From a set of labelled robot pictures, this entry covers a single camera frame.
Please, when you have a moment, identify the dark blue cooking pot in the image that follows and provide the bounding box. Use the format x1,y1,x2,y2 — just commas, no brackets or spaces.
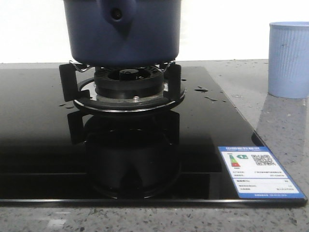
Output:
64,0,181,67

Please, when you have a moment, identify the light blue ribbed cup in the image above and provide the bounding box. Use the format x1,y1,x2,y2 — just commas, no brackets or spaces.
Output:
268,21,309,99

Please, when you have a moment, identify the black pot support grate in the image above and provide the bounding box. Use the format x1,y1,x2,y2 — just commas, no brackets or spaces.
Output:
59,61,186,115

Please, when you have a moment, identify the black round gas burner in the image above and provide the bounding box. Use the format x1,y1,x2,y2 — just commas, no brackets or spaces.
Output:
94,66,164,99

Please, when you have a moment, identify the black glass gas hob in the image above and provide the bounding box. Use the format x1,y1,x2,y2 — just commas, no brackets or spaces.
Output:
0,67,308,207

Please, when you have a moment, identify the blue white energy label sticker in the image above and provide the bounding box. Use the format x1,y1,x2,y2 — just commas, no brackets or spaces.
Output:
218,146,305,199

